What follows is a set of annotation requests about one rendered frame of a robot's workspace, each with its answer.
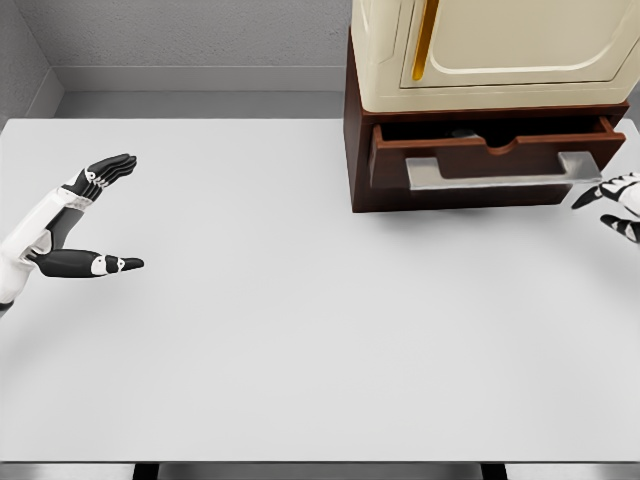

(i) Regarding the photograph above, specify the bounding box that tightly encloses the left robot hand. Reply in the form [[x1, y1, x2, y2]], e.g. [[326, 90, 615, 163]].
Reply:
[[0, 152, 146, 301]]

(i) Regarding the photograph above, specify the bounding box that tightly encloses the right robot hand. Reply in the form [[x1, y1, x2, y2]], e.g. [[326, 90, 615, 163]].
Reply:
[[571, 171, 640, 245]]

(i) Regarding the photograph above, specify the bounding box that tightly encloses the brown wooden drawer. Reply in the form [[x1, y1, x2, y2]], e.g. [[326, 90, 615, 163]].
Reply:
[[367, 115, 628, 193]]

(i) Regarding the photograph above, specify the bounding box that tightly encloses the cream cabinet with door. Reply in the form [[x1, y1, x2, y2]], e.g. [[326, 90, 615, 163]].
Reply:
[[350, 0, 640, 114]]

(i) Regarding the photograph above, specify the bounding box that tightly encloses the dark brown wooden cabinet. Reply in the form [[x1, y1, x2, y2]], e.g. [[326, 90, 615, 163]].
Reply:
[[343, 24, 632, 215]]

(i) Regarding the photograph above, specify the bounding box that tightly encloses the silver drawer handle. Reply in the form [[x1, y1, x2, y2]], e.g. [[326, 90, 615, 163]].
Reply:
[[404, 151, 604, 192]]

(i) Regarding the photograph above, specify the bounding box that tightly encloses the gold door handle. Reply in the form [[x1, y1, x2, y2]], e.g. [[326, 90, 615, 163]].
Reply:
[[411, 0, 440, 86]]

